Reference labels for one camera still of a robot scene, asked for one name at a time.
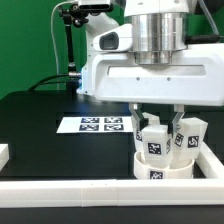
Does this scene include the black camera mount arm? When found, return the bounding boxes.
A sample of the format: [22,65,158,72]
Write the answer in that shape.
[59,4,88,77]

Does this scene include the white overhead camera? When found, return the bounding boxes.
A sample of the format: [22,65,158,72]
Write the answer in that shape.
[78,0,113,12]

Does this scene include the white U-shaped fence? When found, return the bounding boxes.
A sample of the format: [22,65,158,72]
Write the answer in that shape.
[0,145,224,208]

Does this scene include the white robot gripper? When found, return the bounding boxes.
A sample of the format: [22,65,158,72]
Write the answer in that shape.
[78,44,224,134]

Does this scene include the white round stool seat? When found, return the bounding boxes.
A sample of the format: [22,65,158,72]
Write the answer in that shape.
[133,152,195,180]

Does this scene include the black cables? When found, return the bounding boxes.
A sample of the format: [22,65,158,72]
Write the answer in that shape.
[28,73,83,92]

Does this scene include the white marker paper sheet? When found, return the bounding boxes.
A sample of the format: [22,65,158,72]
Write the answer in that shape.
[57,116,133,134]

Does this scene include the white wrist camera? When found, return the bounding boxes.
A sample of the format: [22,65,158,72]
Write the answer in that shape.
[93,24,133,52]

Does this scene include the white cable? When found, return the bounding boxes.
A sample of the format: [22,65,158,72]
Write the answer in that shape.
[50,0,78,91]

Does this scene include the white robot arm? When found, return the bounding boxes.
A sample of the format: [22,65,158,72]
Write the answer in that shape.
[78,0,224,129]

